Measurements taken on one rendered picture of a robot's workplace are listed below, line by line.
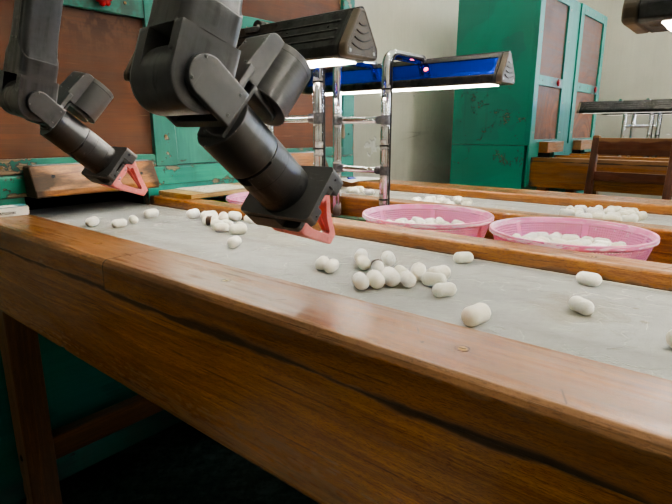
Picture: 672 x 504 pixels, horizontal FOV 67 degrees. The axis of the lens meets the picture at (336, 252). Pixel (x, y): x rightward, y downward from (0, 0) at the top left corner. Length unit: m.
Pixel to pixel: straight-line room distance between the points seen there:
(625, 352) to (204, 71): 0.44
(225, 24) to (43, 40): 0.51
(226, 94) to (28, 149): 0.95
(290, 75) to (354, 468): 0.36
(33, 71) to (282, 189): 0.52
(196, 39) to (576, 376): 0.38
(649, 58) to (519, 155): 2.50
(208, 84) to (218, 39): 0.04
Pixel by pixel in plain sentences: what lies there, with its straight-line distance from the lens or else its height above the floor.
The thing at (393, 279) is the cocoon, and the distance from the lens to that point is 0.65.
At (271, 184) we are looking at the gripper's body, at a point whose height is 0.89.
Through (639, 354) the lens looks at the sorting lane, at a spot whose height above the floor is 0.74.
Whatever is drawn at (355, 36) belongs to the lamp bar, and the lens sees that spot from 0.80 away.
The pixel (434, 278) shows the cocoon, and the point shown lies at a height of 0.75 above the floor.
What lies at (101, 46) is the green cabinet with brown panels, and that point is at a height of 1.13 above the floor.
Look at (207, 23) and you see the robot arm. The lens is 0.45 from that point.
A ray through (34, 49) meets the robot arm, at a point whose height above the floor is 1.05.
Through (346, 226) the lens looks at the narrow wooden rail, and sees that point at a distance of 0.96.
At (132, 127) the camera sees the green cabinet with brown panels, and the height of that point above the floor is 0.94.
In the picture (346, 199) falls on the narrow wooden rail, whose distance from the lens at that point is 1.37.
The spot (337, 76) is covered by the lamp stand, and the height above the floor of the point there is 1.07.
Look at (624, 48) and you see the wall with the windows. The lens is 5.85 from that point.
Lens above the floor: 0.94
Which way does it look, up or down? 13 degrees down
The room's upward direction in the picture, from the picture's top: straight up
